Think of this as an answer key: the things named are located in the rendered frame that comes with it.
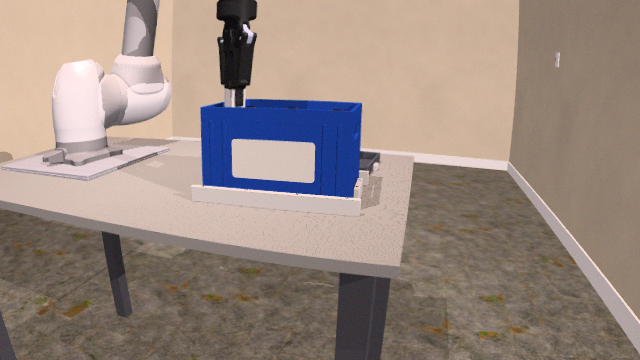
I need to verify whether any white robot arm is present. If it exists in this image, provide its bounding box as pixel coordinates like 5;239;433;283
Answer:
43;0;171;166

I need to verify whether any blue plastic crate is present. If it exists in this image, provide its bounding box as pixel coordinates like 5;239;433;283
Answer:
202;99;362;198

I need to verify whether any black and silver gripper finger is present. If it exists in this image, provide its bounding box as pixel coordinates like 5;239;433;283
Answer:
228;25;257;107
217;30;231;107

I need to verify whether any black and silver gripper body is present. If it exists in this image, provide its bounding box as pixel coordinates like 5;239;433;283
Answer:
216;0;257;48

